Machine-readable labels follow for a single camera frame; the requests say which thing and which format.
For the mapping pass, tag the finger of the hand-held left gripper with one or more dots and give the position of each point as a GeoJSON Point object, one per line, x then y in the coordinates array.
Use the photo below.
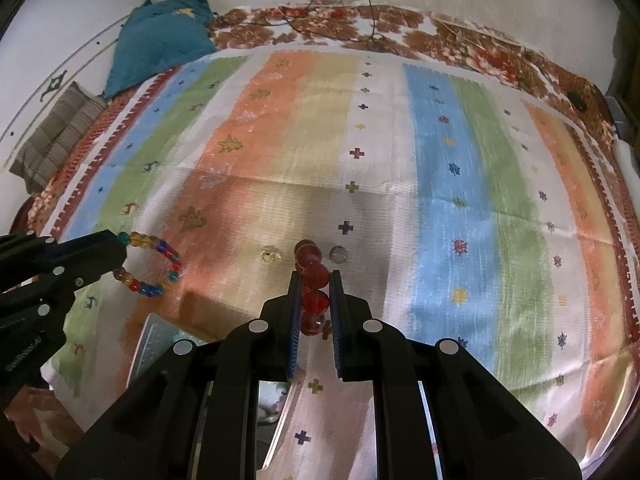
{"type": "Point", "coordinates": [90, 269]}
{"type": "Point", "coordinates": [85, 246]}

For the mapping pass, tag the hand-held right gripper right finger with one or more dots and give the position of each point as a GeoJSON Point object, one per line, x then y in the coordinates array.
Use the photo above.
{"type": "Point", "coordinates": [337, 325]}

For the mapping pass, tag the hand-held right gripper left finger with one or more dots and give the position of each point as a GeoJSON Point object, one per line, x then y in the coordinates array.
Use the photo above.
{"type": "Point", "coordinates": [296, 325]}

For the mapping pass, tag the silver metal tin box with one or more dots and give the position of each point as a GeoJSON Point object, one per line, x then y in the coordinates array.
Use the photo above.
{"type": "Point", "coordinates": [150, 340]}

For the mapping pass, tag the clear glass bead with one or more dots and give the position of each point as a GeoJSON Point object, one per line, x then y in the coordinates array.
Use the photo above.
{"type": "Point", "coordinates": [339, 254]}

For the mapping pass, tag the yellowish glass bead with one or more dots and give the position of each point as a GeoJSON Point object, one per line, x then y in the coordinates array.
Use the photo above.
{"type": "Point", "coordinates": [271, 255]}

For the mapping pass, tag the brown striped cushion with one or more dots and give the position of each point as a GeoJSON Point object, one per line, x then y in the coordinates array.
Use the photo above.
{"type": "Point", "coordinates": [55, 135]}

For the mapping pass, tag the colourful striped mat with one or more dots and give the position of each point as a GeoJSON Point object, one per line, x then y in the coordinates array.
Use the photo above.
{"type": "Point", "coordinates": [450, 185]}

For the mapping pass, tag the white decorated headboard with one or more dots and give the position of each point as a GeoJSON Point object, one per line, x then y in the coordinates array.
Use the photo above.
{"type": "Point", "coordinates": [45, 60]}

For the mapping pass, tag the teal pillow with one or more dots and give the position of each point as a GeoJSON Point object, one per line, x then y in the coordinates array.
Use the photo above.
{"type": "Point", "coordinates": [155, 35]}

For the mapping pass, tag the small black object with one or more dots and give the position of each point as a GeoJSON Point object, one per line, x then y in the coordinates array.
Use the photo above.
{"type": "Point", "coordinates": [576, 100]}

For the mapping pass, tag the white bolster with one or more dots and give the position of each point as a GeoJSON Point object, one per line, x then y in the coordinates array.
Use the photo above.
{"type": "Point", "coordinates": [629, 162]}

